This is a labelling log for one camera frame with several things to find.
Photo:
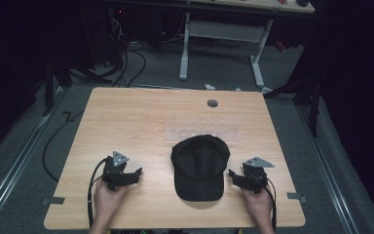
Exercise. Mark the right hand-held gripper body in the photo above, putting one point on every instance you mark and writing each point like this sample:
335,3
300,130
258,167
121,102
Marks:
254,177

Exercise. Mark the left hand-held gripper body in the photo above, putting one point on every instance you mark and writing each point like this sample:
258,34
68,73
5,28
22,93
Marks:
116,169

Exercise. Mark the black baseball cap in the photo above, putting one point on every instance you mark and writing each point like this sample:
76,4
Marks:
200,169

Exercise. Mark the person's right hand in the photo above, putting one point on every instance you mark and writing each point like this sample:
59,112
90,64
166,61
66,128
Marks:
258,204

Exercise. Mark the person's left hand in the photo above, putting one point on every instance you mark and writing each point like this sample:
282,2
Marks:
107,203

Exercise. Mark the grey tape strip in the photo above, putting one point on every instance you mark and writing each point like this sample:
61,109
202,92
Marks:
295,196
56,200

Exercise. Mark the clear tape patch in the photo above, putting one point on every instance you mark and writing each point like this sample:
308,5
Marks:
204,130

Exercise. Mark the small white plug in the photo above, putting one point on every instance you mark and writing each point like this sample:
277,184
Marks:
209,86

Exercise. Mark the black metal stand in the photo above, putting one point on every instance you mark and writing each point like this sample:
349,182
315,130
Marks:
50,87
311,97

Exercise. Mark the metal floor rail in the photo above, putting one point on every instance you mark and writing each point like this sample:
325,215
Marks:
16,162
329,172

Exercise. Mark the white table frame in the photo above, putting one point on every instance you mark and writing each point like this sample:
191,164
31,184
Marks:
222,31

